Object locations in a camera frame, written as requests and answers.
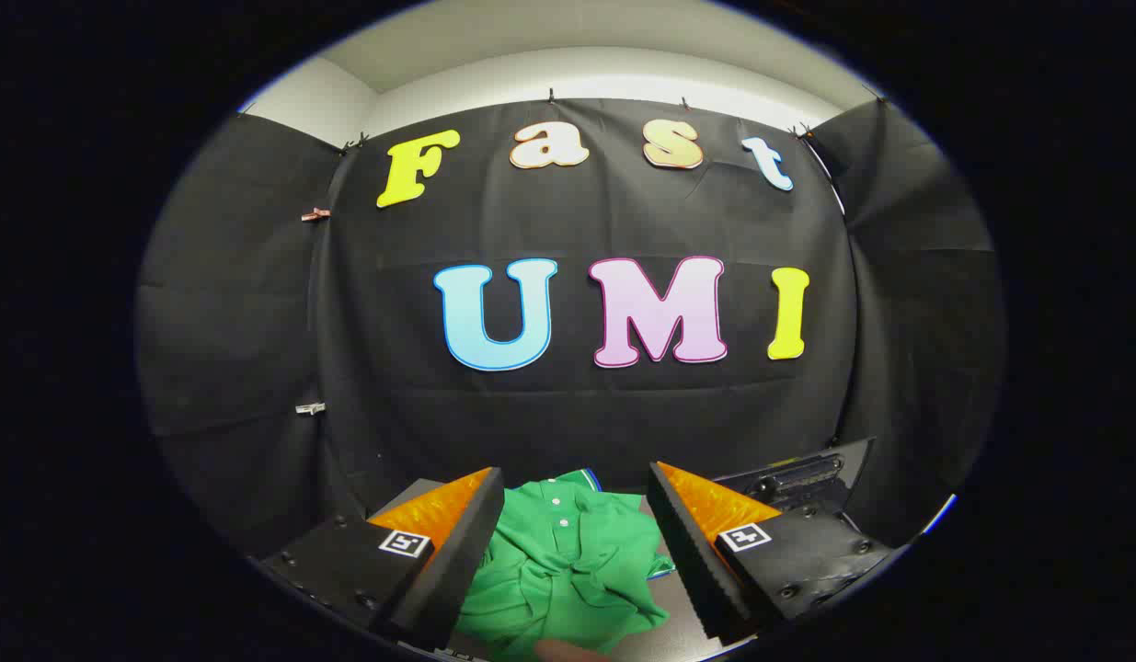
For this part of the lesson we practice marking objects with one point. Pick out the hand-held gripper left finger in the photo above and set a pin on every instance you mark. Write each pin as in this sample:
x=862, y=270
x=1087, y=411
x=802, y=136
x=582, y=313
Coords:
x=457, y=561

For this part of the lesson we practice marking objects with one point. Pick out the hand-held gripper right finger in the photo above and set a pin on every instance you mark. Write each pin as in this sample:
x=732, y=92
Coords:
x=692, y=552

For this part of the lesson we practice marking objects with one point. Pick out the green polo shirt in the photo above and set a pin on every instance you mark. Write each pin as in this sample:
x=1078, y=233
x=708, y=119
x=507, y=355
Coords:
x=568, y=570

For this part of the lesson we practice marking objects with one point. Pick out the black backdrop cloth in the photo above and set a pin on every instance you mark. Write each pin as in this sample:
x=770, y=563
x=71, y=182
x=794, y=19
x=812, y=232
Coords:
x=623, y=414

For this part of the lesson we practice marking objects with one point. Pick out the white clip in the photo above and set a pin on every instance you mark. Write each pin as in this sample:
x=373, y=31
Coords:
x=310, y=407

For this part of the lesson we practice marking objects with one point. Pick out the pink clip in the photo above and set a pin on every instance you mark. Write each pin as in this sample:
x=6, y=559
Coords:
x=315, y=214

